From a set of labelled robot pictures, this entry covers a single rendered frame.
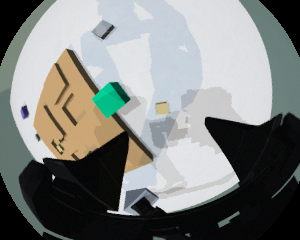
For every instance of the tan puzzle board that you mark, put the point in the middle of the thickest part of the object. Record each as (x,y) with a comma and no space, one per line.
(66,115)

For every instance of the green block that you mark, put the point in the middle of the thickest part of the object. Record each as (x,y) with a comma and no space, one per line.
(110,99)

